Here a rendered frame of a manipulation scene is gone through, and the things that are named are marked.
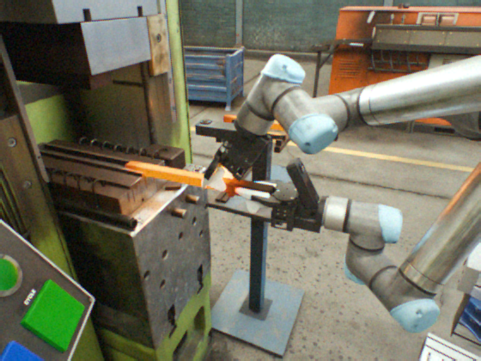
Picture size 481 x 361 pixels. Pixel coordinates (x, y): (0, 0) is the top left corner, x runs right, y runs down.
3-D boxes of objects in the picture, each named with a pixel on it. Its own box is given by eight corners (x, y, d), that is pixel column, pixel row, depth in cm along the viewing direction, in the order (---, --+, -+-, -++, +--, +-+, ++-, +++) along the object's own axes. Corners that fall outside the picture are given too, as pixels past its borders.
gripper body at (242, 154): (237, 184, 75) (264, 145, 68) (207, 162, 75) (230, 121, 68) (249, 169, 81) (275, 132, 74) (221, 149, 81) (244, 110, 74)
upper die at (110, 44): (151, 59, 82) (146, 16, 77) (92, 76, 66) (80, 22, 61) (29, 49, 96) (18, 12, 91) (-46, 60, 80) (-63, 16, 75)
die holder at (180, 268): (212, 266, 131) (206, 166, 109) (156, 351, 100) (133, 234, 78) (100, 233, 149) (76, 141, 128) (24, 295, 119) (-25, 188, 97)
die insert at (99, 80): (112, 83, 85) (108, 58, 82) (91, 90, 79) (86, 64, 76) (29, 74, 95) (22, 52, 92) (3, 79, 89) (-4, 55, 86)
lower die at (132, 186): (167, 183, 99) (163, 157, 95) (122, 220, 83) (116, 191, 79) (62, 160, 113) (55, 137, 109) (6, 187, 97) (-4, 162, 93)
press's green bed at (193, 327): (215, 342, 154) (210, 267, 131) (171, 428, 124) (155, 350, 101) (118, 304, 172) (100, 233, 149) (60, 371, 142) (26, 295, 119)
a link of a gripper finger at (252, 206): (231, 212, 80) (269, 219, 77) (231, 191, 77) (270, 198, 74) (235, 205, 82) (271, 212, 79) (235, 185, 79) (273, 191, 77)
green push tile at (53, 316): (86, 306, 53) (50, 278, 50) (67, 350, 46) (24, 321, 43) (77, 310, 53) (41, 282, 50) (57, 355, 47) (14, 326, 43)
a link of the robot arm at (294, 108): (361, 118, 59) (324, 80, 64) (314, 131, 53) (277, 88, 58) (341, 149, 65) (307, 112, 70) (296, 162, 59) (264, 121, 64)
